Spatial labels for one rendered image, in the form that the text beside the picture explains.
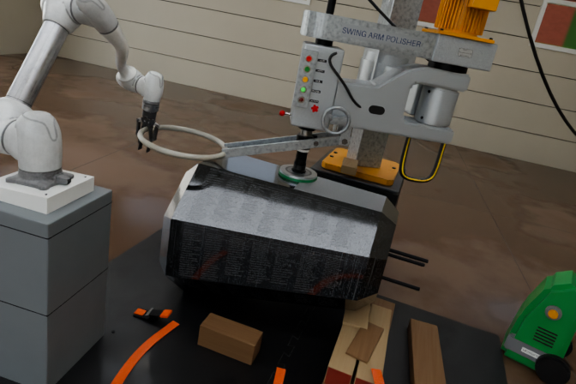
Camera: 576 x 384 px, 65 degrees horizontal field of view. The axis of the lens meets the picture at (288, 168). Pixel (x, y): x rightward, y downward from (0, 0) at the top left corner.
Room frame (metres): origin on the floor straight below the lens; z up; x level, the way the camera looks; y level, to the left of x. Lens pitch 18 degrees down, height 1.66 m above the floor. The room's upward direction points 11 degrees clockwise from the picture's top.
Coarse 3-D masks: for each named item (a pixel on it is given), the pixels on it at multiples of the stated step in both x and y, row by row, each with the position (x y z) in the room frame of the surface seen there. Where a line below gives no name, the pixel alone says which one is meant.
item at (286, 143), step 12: (324, 132) 2.46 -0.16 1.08; (228, 144) 2.42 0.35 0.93; (240, 144) 2.42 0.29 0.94; (252, 144) 2.43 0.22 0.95; (264, 144) 2.33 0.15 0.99; (276, 144) 2.33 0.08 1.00; (288, 144) 2.33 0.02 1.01; (300, 144) 2.34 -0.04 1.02; (312, 144) 2.34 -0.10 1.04; (324, 144) 2.35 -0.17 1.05; (336, 144) 2.35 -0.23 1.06; (228, 156) 2.31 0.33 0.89
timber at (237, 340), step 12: (204, 324) 1.89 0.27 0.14; (216, 324) 1.90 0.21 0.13; (228, 324) 1.92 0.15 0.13; (240, 324) 1.94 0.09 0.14; (204, 336) 1.87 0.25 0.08; (216, 336) 1.85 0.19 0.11; (228, 336) 1.83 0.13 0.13; (240, 336) 1.85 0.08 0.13; (252, 336) 1.86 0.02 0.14; (216, 348) 1.85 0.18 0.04; (228, 348) 1.83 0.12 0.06; (240, 348) 1.82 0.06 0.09; (252, 348) 1.80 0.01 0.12; (240, 360) 1.81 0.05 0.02; (252, 360) 1.80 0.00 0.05
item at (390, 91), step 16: (416, 64) 2.46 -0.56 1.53; (352, 80) 2.45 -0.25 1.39; (384, 80) 2.37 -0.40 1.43; (400, 80) 2.33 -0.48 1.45; (416, 80) 2.34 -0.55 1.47; (432, 80) 2.34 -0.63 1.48; (448, 80) 2.35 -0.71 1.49; (464, 80) 2.36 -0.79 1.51; (336, 96) 2.31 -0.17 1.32; (352, 96) 2.31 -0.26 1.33; (368, 96) 2.32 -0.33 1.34; (384, 96) 2.33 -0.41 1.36; (400, 96) 2.33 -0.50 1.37; (336, 112) 2.31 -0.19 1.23; (352, 112) 2.32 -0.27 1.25; (368, 112) 2.32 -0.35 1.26; (384, 112) 2.33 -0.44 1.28; (400, 112) 2.33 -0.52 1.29; (368, 128) 2.32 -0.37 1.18; (384, 128) 2.33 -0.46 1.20; (400, 128) 2.34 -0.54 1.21; (416, 128) 2.34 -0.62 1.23; (432, 128) 2.36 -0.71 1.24; (448, 128) 2.40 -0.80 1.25
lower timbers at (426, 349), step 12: (384, 300) 2.45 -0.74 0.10; (420, 324) 2.29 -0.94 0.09; (408, 336) 2.24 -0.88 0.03; (420, 336) 2.18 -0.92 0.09; (432, 336) 2.20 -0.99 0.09; (420, 348) 2.08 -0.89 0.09; (432, 348) 2.09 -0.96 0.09; (420, 360) 1.98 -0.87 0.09; (432, 360) 2.00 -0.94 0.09; (420, 372) 1.89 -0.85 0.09; (432, 372) 1.90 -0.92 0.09
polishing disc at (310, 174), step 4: (280, 168) 2.38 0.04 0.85; (284, 168) 2.39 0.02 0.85; (288, 168) 2.41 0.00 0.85; (308, 168) 2.48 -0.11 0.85; (284, 172) 2.33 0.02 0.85; (288, 172) 2.34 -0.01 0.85; (292, 172) 2.35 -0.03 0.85; (308, 172) 2.40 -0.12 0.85; (312, 172) 2.41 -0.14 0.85; (288, 176) 2.31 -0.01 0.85; (292, 176) 2.30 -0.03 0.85; (296, 176) 2.30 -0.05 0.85; (300, 176) 2.32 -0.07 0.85; (304, 176) 2.33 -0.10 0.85; (308, 176) 2.34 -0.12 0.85; (312, 176) 2.35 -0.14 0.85; (316, 176) 2.38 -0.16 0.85
